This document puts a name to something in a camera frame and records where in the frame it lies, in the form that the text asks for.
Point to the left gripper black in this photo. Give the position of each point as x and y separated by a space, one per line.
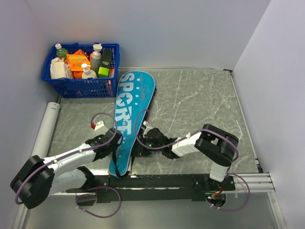
115 146

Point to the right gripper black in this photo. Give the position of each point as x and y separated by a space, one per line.
139 150

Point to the blue SPORT racket cover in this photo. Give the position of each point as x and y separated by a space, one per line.
134 94

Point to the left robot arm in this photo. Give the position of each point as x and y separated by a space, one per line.
40 178

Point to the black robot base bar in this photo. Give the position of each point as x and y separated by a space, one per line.
164 187

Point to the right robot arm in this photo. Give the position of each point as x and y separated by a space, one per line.
218 145

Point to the blue plastic shopping basket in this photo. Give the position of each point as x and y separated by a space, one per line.
85 88

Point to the black and green box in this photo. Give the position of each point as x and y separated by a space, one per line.
105 64

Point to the small white pump bottle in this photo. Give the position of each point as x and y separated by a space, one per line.
87 72

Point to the orange round item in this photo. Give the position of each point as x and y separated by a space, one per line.
77 74

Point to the orange snack box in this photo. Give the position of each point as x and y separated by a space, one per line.
76 60

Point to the grey bottle white pump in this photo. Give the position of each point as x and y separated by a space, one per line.
95 57

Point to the beige cloth bag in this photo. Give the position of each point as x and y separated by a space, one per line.
60 70

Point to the green bottle white cap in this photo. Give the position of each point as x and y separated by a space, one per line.
61 52

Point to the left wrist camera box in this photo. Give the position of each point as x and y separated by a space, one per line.
99 128

